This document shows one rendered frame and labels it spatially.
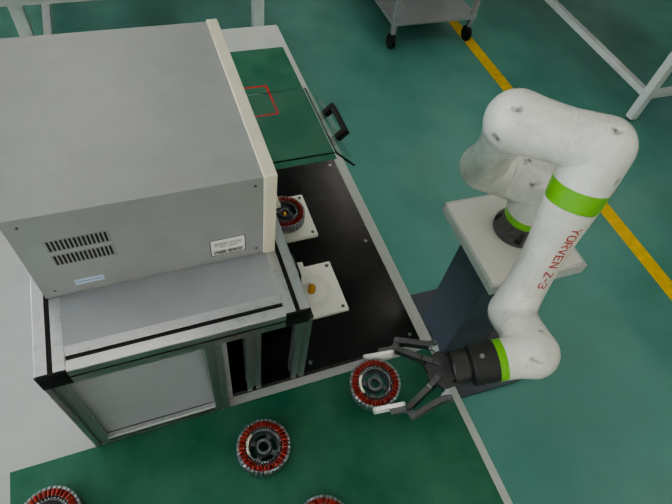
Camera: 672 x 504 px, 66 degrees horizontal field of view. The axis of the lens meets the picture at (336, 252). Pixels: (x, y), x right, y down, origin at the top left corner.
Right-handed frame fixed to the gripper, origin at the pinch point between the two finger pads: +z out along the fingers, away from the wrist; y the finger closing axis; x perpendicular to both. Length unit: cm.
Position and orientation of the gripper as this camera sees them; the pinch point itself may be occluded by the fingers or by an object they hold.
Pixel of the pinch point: (376, 382)
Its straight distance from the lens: 117.4
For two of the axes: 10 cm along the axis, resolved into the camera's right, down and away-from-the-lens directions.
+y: -1.5, -8.4, 5.3
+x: -1.2, -5.2, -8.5
